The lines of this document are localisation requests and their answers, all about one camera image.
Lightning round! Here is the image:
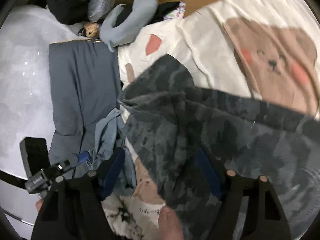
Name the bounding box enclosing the white bear print bedsheet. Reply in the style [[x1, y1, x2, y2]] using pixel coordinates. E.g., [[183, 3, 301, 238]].
[[101, 0, 320, 240]]

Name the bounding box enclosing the person right hand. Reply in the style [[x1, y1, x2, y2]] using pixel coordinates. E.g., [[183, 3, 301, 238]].
[[158, 206, 184, 240]]

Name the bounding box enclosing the dark blue fabric storage bag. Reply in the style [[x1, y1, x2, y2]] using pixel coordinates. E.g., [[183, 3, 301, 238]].
[[49, 40, 122, 164]]

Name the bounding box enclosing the light blue garment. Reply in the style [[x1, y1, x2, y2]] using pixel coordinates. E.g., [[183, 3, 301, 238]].
[[91, 108, 137, 196]]

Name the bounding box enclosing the grey camouflage garment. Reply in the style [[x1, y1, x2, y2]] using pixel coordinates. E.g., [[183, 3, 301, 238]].
[[120, 55, 319, 239]]

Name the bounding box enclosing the person left hand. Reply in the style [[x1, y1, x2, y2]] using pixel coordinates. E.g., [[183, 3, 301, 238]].
[[35, 199, 44, 211]]

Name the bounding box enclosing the small plush doll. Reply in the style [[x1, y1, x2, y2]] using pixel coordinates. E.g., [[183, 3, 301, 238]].
[[78, 23, 100, 39]]

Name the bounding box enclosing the grey neck pillow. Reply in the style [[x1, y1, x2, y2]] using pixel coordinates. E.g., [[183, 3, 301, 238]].
[[100, 0, 158, 52]]

